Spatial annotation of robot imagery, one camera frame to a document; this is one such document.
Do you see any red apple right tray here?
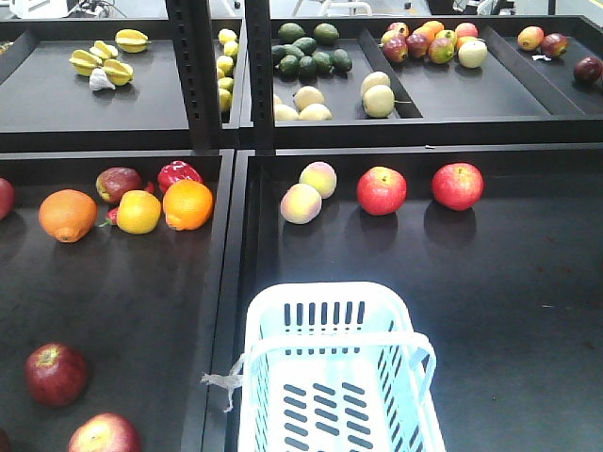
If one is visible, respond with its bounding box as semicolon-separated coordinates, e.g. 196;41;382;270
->
431;162;484;211

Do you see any white garlic bulb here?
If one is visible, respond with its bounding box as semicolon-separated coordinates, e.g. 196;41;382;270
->
89;68;116;91

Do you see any yellow apple in group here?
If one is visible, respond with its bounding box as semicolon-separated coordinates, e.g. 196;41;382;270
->
117;190;162;234

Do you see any orange left of group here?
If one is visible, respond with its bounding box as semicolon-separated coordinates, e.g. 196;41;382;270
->
39;189;98;243

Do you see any yellow starfruit left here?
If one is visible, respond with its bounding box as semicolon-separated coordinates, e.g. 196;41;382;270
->
69;49;103;77

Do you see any dark red apple front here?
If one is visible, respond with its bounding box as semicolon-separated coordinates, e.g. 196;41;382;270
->
24;342;90;408

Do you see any red apple centre tray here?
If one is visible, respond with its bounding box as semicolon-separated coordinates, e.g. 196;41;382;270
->
356;166;407;216

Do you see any red-green apple behind group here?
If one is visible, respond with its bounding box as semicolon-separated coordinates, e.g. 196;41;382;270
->
95;167;142;204

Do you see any red apple bottom edge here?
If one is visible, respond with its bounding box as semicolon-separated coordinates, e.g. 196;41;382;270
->
68;412;142;452

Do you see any pink red apple middle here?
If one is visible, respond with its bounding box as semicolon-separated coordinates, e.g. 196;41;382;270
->
0;178;15;220

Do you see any black wooden produce stand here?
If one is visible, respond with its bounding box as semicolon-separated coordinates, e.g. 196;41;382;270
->
1;16;602;451

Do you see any yellow starfruit back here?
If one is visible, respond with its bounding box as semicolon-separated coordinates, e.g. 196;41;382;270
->
115;29;150;54

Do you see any yellow starfruit right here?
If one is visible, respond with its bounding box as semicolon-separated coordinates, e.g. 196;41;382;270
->
102;58;134;86

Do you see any orange of group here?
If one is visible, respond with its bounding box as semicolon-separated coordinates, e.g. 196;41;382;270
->
162;179;214;231
39;189;98;243

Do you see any orange right of group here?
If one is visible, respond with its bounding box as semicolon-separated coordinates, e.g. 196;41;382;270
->
162;179;214;231

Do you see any red bell pepper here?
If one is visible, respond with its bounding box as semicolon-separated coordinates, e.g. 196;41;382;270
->
157;160;204;193

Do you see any red chili pepper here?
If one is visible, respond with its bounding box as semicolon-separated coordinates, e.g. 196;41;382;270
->
100;207;119;227

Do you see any pale peach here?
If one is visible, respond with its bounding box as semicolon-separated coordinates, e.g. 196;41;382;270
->
299;161;337;199
280;183;322;225

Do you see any red apple tray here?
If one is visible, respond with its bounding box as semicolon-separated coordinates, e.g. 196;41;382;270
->
356;166;407;216
431;162;484;211

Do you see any pale peach back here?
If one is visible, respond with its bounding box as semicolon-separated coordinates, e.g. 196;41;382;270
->
299;161;337;199

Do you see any yellow starfruit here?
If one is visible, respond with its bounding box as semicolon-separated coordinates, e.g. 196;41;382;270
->
69;49;103;77
102;58;134;86
115;29;150;54

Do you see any pale peach front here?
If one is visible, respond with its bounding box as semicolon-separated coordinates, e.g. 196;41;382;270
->
280;183;322;225

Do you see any light blue plastic basket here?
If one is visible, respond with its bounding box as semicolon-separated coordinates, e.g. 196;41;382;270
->
237;282;445;451

